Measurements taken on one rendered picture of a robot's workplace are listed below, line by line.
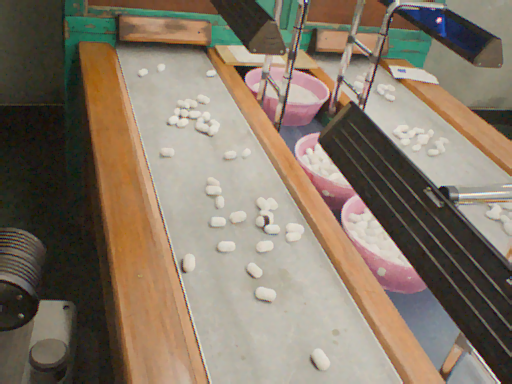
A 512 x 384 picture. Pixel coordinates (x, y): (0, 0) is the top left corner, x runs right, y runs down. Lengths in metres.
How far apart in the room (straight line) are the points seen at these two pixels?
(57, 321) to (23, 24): 1.77
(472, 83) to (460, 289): 3.32
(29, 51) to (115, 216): 1.83
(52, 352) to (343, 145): 0.67
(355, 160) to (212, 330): 0.36
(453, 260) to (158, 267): 0.53
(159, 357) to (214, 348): 0.10
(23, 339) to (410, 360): 0.77
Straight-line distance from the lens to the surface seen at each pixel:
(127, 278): 0.95
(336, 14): 2.11
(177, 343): 0.86
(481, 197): 0.68
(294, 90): 1.82
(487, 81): 3.95
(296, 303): 0.99
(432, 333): 1.15
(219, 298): 0.97
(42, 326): 1.28
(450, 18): 1.56
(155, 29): 1.86
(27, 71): 2.87
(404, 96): 1.99
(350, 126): 0.80
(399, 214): 0.67
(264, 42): 1.14
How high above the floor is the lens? 1.42
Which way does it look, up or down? 34 degrees down
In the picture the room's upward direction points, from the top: 12 degrees clockwise
